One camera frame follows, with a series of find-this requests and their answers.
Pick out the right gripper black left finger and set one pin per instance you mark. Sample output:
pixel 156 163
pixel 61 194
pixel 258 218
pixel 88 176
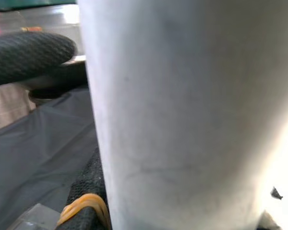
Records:
pixel 91 177

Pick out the white plastic table leg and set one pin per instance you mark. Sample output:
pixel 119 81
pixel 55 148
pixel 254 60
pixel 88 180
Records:
pixel 182 107

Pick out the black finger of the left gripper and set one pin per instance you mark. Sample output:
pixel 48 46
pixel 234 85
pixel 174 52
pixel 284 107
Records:
pixel 26 55

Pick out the beige tablecloth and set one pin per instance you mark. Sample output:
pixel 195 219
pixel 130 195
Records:
pixel 7 107

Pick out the clear plastic bag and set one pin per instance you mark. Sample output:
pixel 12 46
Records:
pixel 33 218

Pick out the steel pot with clear lid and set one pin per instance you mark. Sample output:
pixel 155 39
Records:
pixel 62 24

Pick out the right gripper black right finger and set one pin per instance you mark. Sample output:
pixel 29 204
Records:
pixel 276 193

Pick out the orange rubber band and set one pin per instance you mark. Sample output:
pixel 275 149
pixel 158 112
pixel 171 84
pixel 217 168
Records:
pixel 86 200

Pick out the black tablecloth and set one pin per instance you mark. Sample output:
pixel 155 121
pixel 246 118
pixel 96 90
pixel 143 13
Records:
pixel 38 155

